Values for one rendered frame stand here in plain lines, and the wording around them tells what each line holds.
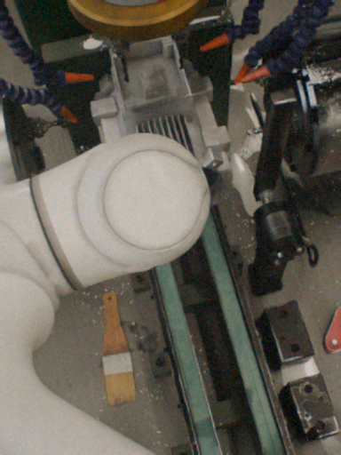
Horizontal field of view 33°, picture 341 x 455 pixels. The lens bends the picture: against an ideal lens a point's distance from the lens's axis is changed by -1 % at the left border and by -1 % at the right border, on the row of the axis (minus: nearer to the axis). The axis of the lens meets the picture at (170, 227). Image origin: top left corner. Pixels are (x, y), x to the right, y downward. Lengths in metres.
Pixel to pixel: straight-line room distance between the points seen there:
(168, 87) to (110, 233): 0.52
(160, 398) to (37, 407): 0.68
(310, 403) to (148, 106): 0.53
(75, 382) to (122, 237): 0.67
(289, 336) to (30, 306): 0.63
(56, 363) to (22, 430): 0.71
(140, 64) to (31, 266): 0.54
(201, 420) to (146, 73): 0.52
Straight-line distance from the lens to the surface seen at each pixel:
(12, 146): 0.82
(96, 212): 0.40
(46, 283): 0.44
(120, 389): 1.02
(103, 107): 0.93
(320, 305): 1.08
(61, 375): 1.05
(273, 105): 0.71
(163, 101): 0.83
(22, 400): 0.36
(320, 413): 0.98
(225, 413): 0.97
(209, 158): 0.85
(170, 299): 0.94
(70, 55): 0.91
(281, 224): 0.85
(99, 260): 0.44
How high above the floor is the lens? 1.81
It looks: 65 degrees down
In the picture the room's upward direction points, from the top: 6 degrees counter-clockwise
